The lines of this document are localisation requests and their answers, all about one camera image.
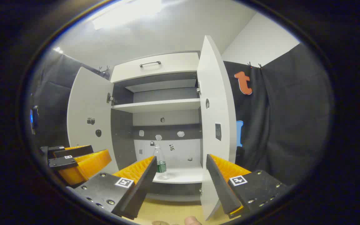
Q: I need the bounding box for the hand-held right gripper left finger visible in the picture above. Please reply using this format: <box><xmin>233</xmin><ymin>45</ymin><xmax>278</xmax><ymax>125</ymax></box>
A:
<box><xmin>66</xmin><ymin>156</ymin><xmax>158</xmax><ymax>220</ymax></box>

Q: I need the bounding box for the clear bottle green label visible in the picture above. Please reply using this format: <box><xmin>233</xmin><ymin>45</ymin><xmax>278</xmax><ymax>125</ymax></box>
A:
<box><xmin>153</xmin><ymin>144</ymin><xmax>168</xmax><ymax>181</ymax></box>

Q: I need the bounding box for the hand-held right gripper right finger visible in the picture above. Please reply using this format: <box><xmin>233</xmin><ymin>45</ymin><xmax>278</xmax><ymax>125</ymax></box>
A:
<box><xmin>206</xmin><ymin>154</ymin><xmax>290</xmax><ymax>219</ymax></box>

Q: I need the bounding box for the white cabinet door cat sticker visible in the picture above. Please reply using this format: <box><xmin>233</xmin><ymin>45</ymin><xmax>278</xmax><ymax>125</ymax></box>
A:
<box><xmin>196</xmin><ymin>35</ymin><xmax>238</xmax><ymax>221</ymax></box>

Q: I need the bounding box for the white cabinet shelf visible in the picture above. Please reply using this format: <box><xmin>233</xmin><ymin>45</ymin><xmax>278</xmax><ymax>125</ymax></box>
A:
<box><xmin>111</xmin><ymin>98</ymin><xmax>201</xmax><ymax>113</ymax></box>

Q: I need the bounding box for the white and grey cabinet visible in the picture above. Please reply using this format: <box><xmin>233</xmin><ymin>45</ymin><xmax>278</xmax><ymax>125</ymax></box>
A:
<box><xmin>110</xmin><ymin>51</ymin><xmax>204</xmax><ymax>202</ymax></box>

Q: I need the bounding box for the white cabinet door camera sticker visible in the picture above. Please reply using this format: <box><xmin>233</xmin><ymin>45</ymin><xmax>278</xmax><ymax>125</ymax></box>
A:
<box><xmin>67</xmin><ymin>66</ymin><xmax>120</xmax><ymax>175</ymax></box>

